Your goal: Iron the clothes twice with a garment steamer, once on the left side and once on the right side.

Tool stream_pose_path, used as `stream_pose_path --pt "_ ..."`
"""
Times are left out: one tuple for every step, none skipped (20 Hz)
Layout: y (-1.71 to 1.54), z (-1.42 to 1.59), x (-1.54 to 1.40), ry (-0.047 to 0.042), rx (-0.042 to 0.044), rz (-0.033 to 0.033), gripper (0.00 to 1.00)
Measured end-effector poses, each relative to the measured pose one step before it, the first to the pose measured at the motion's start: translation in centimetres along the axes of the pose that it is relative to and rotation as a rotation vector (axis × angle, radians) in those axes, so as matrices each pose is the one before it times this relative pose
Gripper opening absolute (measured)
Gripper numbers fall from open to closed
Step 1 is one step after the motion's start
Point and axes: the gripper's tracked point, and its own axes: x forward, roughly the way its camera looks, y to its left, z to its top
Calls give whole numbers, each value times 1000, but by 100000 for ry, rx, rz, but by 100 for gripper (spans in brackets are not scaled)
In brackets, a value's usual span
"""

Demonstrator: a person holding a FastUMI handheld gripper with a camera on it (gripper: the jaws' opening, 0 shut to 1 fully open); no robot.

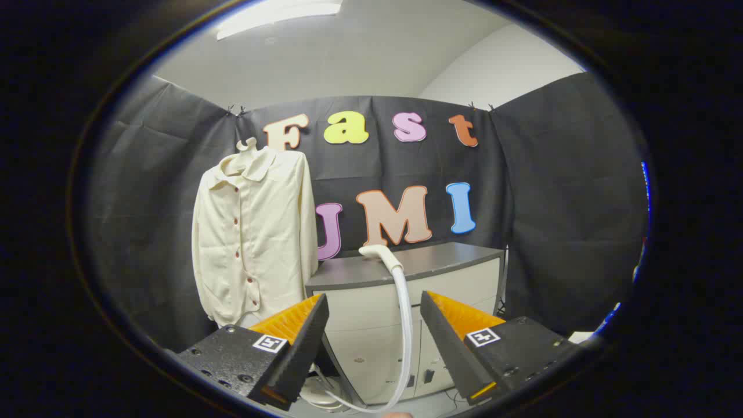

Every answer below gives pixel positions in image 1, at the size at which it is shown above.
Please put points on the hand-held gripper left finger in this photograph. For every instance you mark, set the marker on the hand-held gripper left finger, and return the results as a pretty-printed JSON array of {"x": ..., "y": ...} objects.
[{"x": 305, "y": 342}]

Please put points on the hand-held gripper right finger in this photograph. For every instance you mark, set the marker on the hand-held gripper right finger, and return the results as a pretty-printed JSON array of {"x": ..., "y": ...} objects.
[{"x": 447, "y": 342}]

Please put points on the white garment steamer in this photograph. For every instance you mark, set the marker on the white garment steamer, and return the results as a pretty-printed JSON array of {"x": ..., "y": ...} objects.
[{"x": 404, "y": 313}]

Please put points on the cream button-up shirt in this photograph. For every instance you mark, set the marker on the cream button-up shirt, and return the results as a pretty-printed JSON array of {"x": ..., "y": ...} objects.
[{"x": 255, "y": 232}]

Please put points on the white cabinet with grey top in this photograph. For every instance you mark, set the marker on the white cabinet with grey top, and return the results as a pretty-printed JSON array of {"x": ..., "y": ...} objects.
[{"x": 371, "y": 325}]

